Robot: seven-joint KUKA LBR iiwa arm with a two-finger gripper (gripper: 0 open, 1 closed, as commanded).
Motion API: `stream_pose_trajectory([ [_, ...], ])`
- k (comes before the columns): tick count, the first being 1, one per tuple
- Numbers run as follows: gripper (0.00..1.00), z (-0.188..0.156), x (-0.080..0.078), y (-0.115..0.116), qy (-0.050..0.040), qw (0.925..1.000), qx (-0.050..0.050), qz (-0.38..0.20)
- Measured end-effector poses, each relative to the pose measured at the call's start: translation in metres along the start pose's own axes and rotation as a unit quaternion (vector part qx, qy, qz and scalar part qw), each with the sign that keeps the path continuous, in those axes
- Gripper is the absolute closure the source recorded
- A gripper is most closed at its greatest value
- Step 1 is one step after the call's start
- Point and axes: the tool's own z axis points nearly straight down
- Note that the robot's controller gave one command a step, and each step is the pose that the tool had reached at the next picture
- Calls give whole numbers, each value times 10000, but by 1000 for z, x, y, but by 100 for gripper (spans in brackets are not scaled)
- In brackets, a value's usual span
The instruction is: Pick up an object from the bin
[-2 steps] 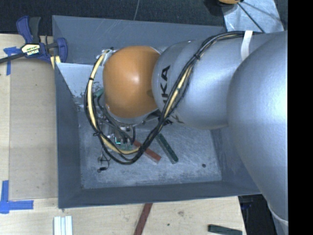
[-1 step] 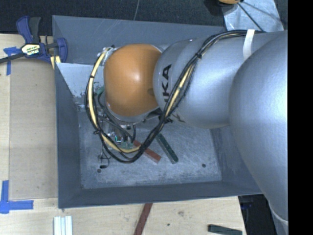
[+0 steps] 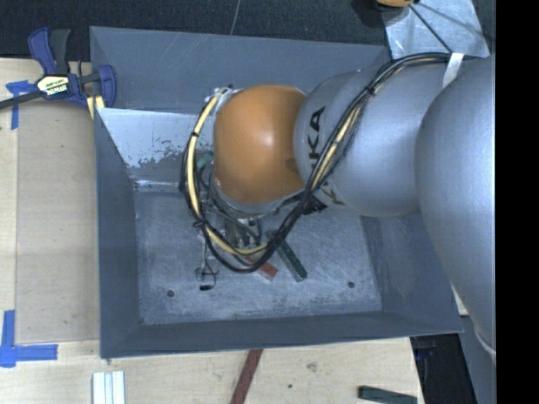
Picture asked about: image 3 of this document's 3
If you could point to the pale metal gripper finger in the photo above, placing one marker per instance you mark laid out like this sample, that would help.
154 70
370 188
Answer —
206 259

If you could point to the grey metal bin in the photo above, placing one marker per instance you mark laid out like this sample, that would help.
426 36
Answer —
177 301

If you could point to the red-brown flat block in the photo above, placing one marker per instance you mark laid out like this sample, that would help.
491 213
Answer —
268 270
246 377

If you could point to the pale wood flat board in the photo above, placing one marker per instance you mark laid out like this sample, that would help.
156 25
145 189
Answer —
54 225

